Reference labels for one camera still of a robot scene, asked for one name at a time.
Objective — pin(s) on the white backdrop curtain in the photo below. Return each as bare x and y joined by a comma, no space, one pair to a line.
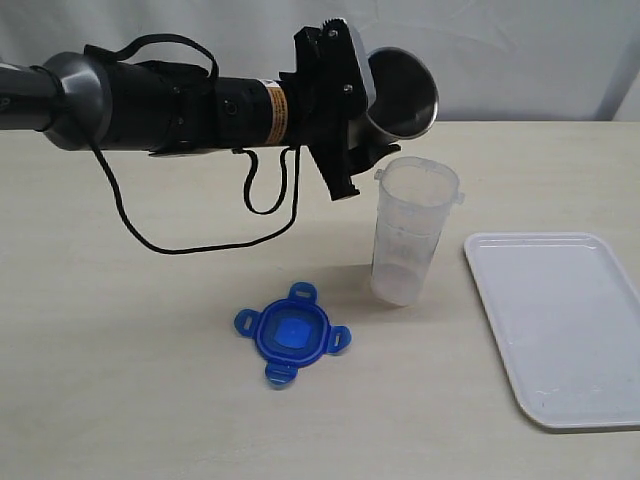
492,60

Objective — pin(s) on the clear tall plastic container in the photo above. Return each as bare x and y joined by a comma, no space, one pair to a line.
416,196

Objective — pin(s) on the blue plastic container lid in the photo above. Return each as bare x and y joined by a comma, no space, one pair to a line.
292,333

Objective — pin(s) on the stainless steel cup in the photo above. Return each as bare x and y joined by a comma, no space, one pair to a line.
406,104

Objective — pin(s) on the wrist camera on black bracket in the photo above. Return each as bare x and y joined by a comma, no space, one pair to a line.
331,160

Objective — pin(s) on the white plastic tray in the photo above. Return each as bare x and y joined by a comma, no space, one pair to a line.
565,319

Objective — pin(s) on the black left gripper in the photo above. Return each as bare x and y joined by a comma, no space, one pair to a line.
331,88

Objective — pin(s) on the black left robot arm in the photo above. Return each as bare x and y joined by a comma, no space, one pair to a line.
104,97

